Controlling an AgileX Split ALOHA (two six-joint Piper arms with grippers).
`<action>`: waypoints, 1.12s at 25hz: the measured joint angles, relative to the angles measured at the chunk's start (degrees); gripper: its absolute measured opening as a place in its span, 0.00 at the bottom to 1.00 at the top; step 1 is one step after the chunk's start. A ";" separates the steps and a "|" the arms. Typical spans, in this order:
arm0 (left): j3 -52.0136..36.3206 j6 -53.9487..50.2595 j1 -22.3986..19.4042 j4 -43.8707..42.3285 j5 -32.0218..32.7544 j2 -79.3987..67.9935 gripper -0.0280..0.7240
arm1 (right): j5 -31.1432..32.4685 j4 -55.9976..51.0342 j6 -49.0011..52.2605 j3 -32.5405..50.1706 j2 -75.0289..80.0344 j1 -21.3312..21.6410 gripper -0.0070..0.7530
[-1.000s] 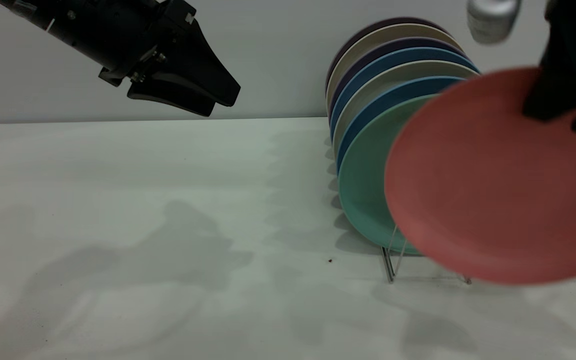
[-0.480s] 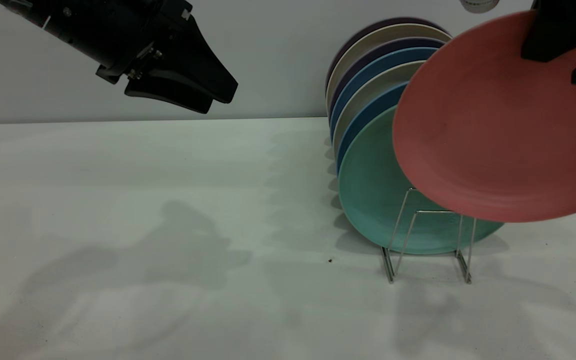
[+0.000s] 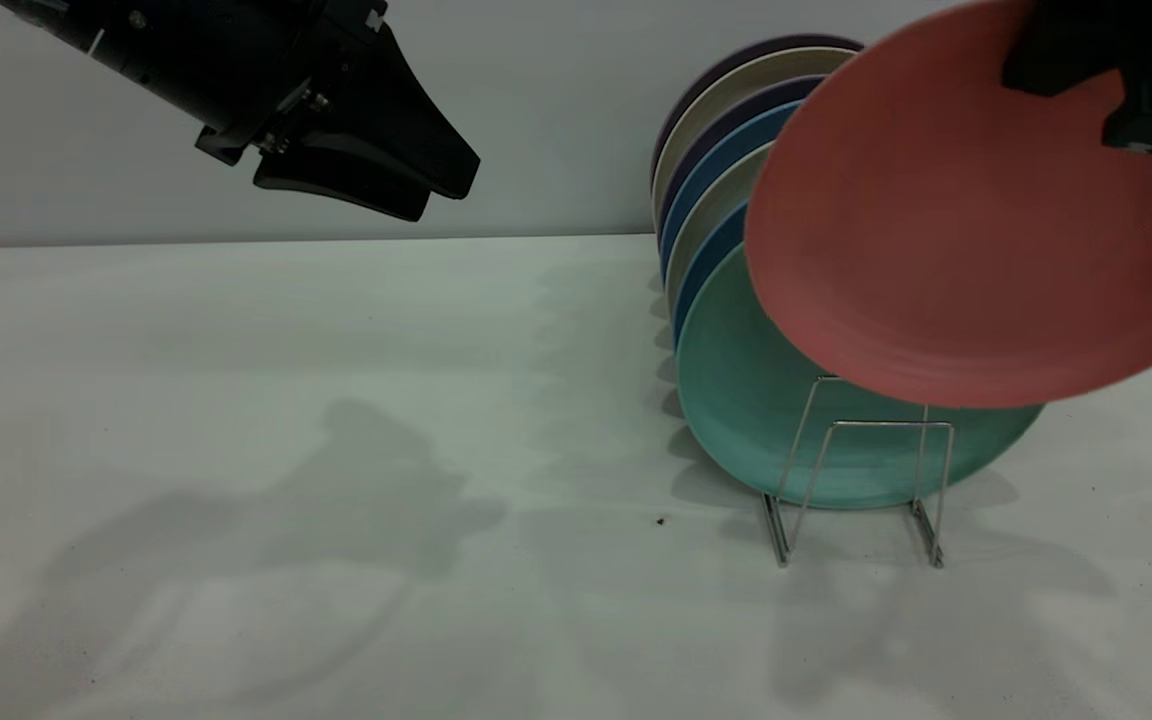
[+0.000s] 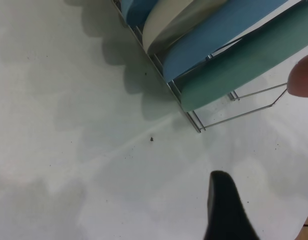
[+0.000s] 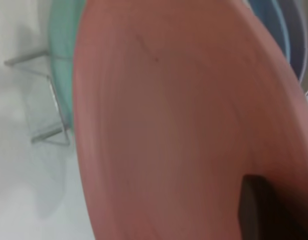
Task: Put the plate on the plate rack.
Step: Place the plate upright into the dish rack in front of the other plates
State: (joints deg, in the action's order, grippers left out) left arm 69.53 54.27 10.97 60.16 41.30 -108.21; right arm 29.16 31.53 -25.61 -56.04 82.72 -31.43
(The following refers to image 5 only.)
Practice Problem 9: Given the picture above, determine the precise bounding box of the silver wire plate rack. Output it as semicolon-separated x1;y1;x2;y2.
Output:
4;48;71;146

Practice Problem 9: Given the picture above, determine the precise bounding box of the green round plate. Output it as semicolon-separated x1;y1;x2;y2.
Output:
48;0;81;137

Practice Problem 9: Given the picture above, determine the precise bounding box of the pink round plate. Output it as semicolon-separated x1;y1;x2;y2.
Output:
72;0;308;240

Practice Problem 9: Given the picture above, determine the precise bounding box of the blue round plate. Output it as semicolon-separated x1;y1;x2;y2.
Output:
245;0;291;65

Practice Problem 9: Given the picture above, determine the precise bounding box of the beige round plate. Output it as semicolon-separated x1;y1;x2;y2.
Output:
281;0;308;82

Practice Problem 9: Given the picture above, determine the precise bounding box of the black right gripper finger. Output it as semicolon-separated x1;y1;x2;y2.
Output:
237;174;308;240

